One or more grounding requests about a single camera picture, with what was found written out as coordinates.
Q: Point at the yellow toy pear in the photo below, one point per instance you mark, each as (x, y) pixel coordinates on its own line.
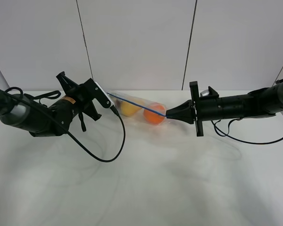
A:
(128, 109)

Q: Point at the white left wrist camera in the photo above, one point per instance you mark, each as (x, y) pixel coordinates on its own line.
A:
(111, 102)

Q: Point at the orange toy fruit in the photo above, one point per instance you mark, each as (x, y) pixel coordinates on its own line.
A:
(156, 117)

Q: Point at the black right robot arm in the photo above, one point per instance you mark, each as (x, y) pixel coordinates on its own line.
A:
(260, 103)

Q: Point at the clear zip bag blue seal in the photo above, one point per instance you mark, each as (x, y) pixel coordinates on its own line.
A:
(119, 97)

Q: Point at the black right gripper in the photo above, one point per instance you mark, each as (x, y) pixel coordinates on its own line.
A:
(204, 109)

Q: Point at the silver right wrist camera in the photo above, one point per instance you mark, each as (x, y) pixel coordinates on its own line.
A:
(209, 93)

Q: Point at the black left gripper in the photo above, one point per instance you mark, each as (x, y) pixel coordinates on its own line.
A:
(83, 95)

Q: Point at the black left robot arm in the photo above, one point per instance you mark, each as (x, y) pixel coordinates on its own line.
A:
(50, 114)

